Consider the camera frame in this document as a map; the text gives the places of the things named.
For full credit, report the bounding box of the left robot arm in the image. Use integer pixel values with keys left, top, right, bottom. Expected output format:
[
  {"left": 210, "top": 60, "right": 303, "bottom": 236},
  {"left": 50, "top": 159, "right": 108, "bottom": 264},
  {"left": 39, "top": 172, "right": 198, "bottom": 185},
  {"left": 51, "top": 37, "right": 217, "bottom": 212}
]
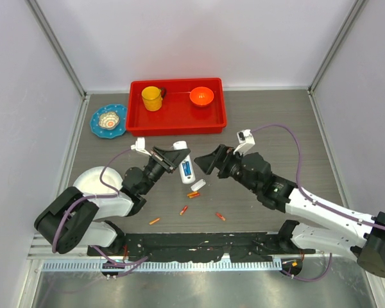
[{"left": 33, "top": 147, "right": 191, "bottom": 256}]

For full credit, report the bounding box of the white slotted cable duct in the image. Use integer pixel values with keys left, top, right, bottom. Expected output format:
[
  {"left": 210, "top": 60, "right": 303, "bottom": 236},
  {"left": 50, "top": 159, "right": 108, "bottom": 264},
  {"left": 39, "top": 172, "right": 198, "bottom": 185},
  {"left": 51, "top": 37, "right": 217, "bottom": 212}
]
[{"left": 42, "top": 259, "right": 282, "bottom": 272}]

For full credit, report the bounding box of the white battery cover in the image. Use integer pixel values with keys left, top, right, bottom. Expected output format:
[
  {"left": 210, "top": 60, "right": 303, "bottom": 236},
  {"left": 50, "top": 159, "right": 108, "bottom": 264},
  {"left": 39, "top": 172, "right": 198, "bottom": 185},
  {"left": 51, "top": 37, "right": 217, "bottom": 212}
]
[{"left": 191, "top": 179, "right": 206, "bottom": 191}]

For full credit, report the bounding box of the white paper plate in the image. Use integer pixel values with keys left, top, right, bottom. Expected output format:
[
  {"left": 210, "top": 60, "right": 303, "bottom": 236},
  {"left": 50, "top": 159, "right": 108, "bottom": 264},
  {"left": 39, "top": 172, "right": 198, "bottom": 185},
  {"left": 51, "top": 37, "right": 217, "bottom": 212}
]
[{"left": 73, "top": 166, "right": 123, "bottom": 194}]

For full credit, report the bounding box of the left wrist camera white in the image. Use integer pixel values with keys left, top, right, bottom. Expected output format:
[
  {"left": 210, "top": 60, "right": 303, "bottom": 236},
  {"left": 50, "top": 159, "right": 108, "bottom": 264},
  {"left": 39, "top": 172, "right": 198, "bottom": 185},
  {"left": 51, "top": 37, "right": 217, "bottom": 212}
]
[{"left": 130, "top": 137, "right": 151, "bottom": 157}]

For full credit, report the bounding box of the red plastic tray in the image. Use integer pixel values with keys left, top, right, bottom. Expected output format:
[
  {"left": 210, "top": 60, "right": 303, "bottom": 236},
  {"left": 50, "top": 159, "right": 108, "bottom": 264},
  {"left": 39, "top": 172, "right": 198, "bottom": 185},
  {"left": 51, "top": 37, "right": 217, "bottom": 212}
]
[{"left": 126, "top": 78, "right": 227, "bottom": 137}]

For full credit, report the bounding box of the small patterned bowl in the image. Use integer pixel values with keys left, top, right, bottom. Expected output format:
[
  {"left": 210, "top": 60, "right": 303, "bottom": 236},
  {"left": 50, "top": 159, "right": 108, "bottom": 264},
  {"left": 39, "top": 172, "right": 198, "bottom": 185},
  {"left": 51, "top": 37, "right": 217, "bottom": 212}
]
[{"left": 98, "top": 111, "right": 120, "bottom": 130}]

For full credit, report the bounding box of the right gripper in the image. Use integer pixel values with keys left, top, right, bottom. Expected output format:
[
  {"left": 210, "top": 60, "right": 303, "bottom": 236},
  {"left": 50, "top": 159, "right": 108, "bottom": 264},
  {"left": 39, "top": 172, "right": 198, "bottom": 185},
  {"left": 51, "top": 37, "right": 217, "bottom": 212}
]
[{"left": 194, "top": 144, "right": 259, "bottom": 194}]

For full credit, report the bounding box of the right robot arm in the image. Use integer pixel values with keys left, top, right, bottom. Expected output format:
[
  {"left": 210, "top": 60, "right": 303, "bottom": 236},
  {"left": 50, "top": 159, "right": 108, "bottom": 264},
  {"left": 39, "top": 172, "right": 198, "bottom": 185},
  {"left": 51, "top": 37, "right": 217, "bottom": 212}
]
[{"left": 194, "top": 144, "right": 385, "bottom": 278}]

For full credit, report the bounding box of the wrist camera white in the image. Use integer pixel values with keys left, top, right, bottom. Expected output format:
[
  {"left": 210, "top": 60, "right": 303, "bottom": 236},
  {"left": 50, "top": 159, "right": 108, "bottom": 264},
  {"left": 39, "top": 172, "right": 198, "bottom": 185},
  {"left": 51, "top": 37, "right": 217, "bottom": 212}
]
[
  {"left": 130, "top": 137, "right": 151, "bottom": 157},
  {"left": 234, "top": 129, "right": 255, "bottom": 155}
]

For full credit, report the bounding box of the orange bowl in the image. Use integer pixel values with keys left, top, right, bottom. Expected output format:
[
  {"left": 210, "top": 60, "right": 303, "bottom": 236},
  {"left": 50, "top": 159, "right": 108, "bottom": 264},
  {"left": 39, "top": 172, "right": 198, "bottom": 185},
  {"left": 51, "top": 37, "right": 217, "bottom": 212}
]
[{"left": 189, "top": 87, "right": 214, "bottom": 107}]

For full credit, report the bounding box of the blue dotted plate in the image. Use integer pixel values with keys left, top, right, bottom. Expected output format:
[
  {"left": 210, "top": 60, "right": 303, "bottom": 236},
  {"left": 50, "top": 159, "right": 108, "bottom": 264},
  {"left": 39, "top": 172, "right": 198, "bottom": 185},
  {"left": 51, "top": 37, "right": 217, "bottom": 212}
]
[{"left": 90, "top": 104, "right": 127, "bottom": 139}]

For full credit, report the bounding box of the aluminium frame rail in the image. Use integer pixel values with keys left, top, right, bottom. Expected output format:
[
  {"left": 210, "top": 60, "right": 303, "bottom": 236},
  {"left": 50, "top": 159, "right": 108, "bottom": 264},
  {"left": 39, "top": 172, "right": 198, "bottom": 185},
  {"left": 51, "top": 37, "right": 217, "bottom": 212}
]
[{"left": 28, "top": 234, "right": 90, "bottom": 259}]

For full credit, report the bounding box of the orange battery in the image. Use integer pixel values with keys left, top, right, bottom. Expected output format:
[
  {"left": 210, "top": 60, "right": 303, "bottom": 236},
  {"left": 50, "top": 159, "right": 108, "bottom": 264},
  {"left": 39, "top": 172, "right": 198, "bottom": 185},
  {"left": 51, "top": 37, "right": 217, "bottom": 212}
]
[
  {"left": 149, "top": 218, "right": 160, "bottom": 225},
  {"left": 187, "top": 191, "right": 199, "bottom": 197},
  {"left": 179, "top": 205, "right": 188, "bottom": 216},
  {"left": 189, "top": 193, "right": 200, "bottom": 199},
  {"left": 215, "top": 212, "right": 226, "bottom": 221}
]

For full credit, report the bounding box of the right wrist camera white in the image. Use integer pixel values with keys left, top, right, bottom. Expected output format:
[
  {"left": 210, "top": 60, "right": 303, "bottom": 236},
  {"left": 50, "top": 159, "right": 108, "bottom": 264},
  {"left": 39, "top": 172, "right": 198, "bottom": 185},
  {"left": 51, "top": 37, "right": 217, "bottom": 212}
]
[{"left": 234, "top": 129, "right": 255, "bottom": 155}]

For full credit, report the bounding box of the yellow mug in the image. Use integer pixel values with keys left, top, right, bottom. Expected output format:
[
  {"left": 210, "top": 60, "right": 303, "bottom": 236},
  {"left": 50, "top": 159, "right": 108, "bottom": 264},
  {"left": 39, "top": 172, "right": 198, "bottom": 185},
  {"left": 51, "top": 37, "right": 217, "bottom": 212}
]
[{"left": 141, "top": 86, "right": 167, "bottom": 112}]

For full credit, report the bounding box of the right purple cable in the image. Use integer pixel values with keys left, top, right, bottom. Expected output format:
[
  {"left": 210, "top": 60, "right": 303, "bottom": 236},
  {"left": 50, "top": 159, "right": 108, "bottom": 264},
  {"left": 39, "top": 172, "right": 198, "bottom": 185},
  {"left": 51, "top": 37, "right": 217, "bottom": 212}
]
[{"left": 250, "top": 124, "right": 385, "bottom": 282}]

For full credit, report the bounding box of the white remote control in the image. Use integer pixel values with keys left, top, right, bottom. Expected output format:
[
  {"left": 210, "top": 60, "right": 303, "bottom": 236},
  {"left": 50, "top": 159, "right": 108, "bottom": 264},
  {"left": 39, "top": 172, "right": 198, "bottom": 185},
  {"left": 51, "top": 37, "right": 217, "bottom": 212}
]
[{"left": 173, "top": 141, "right": 196, "bottom": 184}]

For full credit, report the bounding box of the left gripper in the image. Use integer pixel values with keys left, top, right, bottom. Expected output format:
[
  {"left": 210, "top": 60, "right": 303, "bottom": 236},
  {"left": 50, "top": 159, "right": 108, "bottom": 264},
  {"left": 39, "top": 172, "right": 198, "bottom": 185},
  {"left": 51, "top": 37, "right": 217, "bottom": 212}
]
[{"left": 141, "top": 146, "right": 189, "bottom": 195}]

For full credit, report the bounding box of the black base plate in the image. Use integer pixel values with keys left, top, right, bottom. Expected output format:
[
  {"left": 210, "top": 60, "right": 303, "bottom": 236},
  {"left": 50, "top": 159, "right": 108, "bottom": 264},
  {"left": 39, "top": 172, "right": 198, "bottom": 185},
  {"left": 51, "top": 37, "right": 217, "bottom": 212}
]
[{"left": 101, "top": 232, "right": 316, "bottom": 263}]

